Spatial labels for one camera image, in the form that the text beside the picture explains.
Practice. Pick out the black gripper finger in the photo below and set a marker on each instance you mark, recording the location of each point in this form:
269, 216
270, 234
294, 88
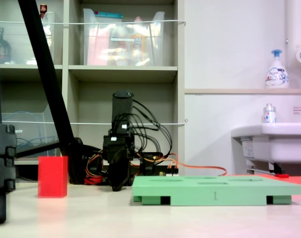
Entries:
126, 166
116, 173

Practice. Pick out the red square block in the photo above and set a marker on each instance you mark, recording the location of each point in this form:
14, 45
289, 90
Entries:
52, 177

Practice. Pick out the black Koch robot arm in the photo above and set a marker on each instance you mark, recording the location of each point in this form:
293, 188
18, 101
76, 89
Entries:
123, 109

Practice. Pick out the beige shelf unit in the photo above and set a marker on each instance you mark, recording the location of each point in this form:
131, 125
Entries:
123, 71

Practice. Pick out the green shape sorting board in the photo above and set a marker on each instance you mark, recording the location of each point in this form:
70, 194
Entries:
202, 191

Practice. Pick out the orange refill pack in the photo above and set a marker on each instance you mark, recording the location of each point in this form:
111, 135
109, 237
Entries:
139, 49

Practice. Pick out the pink refill pack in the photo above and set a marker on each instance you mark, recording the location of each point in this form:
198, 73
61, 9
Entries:
97, 49

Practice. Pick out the large clear storage bin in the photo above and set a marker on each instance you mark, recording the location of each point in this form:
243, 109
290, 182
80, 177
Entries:
155, 49

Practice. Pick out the notched black stack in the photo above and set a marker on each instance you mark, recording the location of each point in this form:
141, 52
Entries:
1, 158

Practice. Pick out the clear bin with dark bottle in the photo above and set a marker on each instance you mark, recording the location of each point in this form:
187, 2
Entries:
18, 47

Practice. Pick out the dark glass bottle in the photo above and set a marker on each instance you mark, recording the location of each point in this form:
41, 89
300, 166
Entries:
2, 49

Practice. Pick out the small clear sanitizer bottle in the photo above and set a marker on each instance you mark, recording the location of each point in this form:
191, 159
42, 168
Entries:
268, 115

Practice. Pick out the brown bottle with red cap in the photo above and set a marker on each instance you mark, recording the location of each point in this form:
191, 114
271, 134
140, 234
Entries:
43, 10

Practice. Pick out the white sink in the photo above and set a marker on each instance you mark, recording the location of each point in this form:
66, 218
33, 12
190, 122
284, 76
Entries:
284, 143

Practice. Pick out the white blue foam soap bottle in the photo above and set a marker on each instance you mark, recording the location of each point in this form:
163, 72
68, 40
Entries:
276, 77

